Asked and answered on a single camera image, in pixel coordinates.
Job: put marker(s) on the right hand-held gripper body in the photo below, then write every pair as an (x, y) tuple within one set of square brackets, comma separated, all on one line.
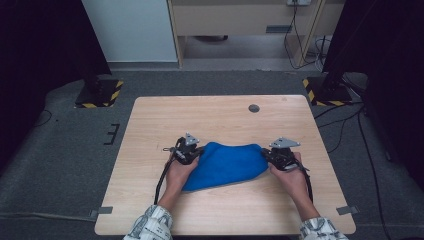
[(283, 157)]

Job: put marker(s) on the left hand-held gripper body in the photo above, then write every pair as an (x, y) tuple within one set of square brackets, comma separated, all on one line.
[(186, 152)]

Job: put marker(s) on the blue cloth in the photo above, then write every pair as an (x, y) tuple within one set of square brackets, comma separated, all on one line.
[(226, 165)]

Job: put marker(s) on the person's left hand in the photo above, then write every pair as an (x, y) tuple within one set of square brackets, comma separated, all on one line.
[(178, 175)]

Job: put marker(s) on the person's right hand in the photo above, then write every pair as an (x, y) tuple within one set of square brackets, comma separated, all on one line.
[(291, 181)]

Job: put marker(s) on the grey round table grommet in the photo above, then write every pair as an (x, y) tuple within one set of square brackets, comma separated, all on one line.
[(254, 108)]

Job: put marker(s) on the black stand base striped edge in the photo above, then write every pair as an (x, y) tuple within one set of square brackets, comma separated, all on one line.
[(330, 96), (100, 96)]

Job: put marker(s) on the grey tape piece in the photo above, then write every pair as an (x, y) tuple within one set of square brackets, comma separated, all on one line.
[(347, 210), (105, 210)]

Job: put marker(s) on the dark grey desk label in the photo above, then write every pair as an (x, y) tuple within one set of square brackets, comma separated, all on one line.
[(278, 29)]

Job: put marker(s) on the white cabinet panel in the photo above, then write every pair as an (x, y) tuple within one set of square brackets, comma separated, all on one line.
[(130, 30)]

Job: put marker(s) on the light wooden desk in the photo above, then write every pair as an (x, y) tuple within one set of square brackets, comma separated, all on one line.
[(233, 20)]

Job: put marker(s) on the dark curtain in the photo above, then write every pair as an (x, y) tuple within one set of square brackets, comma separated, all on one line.
[(33, 50), (393, 66)]

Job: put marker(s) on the white power socket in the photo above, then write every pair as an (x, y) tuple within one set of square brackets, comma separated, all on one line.
[(298, 2)]

